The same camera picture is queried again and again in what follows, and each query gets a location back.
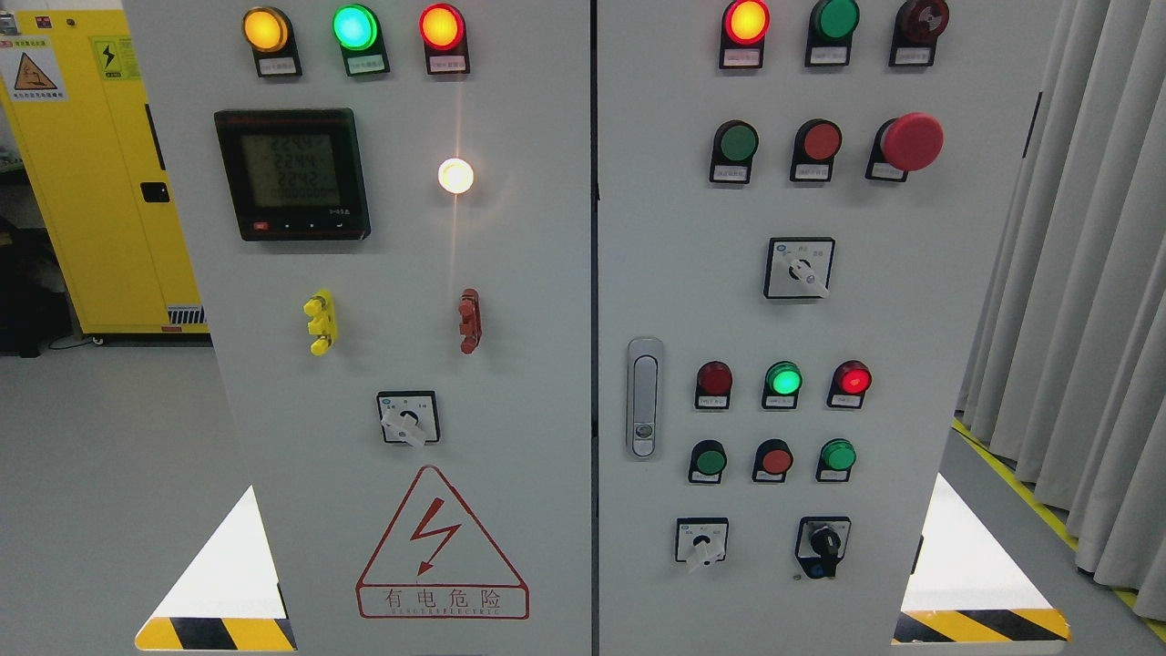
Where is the yellow safety storage cabinet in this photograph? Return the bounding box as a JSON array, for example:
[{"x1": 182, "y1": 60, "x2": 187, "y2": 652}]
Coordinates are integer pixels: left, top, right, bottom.
[{"x1": 3, "y1": 9, "x2": 209, "y2": 337}]

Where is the green push button lower left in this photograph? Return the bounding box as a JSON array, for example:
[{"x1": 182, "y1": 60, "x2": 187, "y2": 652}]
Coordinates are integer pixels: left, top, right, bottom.
[{"x1": 688, "y1": 439, "x2": 726, "y2": 485}]

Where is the yellow terminal connector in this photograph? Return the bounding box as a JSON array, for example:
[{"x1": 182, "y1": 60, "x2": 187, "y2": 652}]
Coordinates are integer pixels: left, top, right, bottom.
[{"x1": 302, "y1": 288, "x2": 338, "y2": 357}]

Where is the black digital power meter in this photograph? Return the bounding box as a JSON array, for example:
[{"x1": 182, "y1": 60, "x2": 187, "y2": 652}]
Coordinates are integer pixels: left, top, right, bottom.
[{"x1": 215, "y1": 108, "x2": 371, "y2": 241}]

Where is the green push button lower right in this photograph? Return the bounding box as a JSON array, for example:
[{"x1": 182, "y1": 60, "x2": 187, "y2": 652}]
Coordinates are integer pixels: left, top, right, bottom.
[{"x1": 815, "y1": 437, "x2": 857, "y2": 484}]

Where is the red electric hazard warning sticker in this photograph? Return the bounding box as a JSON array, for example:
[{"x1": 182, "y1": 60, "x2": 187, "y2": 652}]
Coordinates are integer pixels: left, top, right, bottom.
[{"x1": 354, "y1": 465, "x2": 531, "y2": 621}]

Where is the right yellow black striped base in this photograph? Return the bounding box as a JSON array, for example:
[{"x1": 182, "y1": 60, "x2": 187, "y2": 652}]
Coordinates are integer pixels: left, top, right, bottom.
[{"x1": 893, "y1": 608, "x2": 1073, "y2": 646}]

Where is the yellow indicator lamp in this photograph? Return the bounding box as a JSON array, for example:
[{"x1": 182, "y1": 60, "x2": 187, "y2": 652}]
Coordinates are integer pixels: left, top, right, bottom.
[{"x1": 243, "y1": 5, "x2": 302, "y2": 77}]

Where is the dark red buzzer lamp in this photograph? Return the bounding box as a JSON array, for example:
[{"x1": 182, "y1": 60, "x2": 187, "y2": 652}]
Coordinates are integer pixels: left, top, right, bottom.
[{"x1": 888, "y1": 0, "x2": 951, "y2": 68}]

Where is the grey electrical control cabinet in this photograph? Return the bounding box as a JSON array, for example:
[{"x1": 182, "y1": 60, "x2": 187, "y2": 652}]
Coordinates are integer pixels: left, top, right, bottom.
[{"x1": 125, "y1": 1, "x2": 1066, "y2": 655}]

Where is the left white rotary selector switch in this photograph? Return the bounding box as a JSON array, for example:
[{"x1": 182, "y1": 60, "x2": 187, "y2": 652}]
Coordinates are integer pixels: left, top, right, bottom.
[{"x1": 375, "y1": 392, "x2": 441, "y2": 447}]

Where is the left yellow black striped base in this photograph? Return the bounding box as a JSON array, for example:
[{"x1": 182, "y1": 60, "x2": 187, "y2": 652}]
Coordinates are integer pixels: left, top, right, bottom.
[{"x1": 134, "y1": 616, "x2": 297, "y2": 651}]

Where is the green push button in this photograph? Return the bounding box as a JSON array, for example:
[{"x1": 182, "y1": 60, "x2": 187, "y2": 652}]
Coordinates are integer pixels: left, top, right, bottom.
[
  {"x1": 815, "y1": 437, "x2": 857, "y2": 484},
  {"x1": 688, "y1": 439, "x2": 726, "y2": 485},
  {"x1": 805, "y1": 0, "x2": 861, "y2": 68}
]

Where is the red indicator lamp top right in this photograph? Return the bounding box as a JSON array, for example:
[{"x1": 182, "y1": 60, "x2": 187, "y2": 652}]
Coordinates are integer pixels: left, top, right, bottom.
[{"x1": 718, "y1": 0, "x2": 771, "y2": 70}]

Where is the white rotary selector switch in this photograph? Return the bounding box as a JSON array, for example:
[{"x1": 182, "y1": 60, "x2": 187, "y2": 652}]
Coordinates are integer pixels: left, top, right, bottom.
[
  {"x1": 674, "y1": 519, "x2": 730, "y2": 573},
  {"x1": 375, "y1": 392, "x2": 441, "y2": 447}
]

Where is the lit green indicator lamp middle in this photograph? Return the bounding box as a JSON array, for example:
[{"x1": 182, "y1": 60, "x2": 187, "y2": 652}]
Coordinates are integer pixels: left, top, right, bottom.
[{"x1": 761, "y1": 361, "x2": 803, "y2": 410}]

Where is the red mushroom emergency stop button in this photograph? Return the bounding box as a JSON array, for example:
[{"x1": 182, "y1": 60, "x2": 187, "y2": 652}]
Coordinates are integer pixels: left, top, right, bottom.
[{"x1": 864, "y1": 112, "x2": 944, "y2": 183}]

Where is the yellow black floor marking tape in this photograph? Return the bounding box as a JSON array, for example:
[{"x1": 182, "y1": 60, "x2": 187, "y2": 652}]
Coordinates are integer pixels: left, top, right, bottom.
[{"x1": 951, "y1": 416, "x2": 1165, "y2": 643}]

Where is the lower white rotary selector switch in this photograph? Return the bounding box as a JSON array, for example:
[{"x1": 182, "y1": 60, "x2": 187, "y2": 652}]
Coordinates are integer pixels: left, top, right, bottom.
[{"x1": 674, "y1": 519, "x2": 730, "y2": 573}]

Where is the red push button second row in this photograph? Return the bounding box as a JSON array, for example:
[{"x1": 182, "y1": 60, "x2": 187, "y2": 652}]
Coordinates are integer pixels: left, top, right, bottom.
[{"x1": 788, "y1": 118, "x2": 843, "y2": 183}]

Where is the red terminal connector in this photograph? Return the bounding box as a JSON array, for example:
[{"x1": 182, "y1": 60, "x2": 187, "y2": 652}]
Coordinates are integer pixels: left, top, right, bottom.
[{"x1": 457, "y1": 288, "x2": 483, "y2": 354}]

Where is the red indicator lamp top left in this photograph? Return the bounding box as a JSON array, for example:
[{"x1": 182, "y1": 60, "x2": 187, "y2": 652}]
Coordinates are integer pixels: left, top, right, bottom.
[{"x1": 419, "y1": 3, "x2": 471, "y2": 75}]

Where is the black key selector switch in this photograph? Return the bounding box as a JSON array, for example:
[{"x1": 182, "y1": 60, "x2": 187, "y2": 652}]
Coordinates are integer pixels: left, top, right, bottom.
[{"x1": 794, "y1": 516, "x2": 851, "y2": 579}]

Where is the white lit indicator lamp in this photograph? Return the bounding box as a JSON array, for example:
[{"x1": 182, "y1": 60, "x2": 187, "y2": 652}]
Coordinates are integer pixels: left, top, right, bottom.
[{"x1": 437, "y1": 158, "x2": 476, "y2": 195}]

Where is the green push button top right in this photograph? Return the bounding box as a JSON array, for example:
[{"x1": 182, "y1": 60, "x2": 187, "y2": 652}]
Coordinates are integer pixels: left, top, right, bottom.
[{"x1": 805, "y1": 0, "x2": 861, "y2": 68}]

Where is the silver cabinet door handle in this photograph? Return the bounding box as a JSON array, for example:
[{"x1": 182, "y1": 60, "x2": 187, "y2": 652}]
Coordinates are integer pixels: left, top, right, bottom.
[{"x1": 626, "y1": 337, "x2": 665, "y2": 458}]

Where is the green indicator lamp top left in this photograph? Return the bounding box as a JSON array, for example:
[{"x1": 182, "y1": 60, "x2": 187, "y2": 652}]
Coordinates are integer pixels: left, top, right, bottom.
[{"x1": 332, "y1": 3, "x2": 391, "y2": 77}]

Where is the green push button second row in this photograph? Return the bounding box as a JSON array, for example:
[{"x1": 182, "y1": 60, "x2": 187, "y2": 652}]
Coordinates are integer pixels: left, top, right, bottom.
[{"x1": 708, "y1": 119, "x2": 760, "y2": 184}]

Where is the red push button lower middle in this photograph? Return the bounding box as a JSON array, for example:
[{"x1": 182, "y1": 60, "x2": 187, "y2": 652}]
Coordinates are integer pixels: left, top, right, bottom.
[{"x1": 752, "y1": 437, "x2": 793, "y2": 484}]

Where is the lit red indicator lamp middle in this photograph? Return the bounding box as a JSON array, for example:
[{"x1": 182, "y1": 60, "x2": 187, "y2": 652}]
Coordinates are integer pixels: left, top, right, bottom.
[{"x1": 827, "y1": 360, "x2": 872, "y2": 410}]

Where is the yellow black striped base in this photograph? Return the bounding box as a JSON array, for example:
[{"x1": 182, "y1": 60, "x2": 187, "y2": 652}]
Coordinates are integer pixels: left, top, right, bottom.
[
  {"x1": 893, "y1": 608, "x2": 1073, "y2": 646},
  {"x1": 134, "y1": 616, "x2": 297, "y2": 651}
]

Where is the dark red indicator lamp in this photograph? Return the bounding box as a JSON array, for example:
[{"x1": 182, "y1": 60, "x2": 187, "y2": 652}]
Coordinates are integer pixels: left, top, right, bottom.
[{"x1": 694, "y1": 361, "x2": 733, "y2": 411}]

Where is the upper right white rotary switch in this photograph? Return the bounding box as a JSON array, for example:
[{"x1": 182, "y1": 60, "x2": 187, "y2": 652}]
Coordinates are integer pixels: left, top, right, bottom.
[{"x1": 763, "y1": 237, "x2": 834, "y2": 299}]

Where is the grey curtain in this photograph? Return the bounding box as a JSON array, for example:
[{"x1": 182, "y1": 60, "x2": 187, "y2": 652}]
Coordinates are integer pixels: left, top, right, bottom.
[{"x1": 961, "y1": 1, "x2": 1165, "y2": 621}]

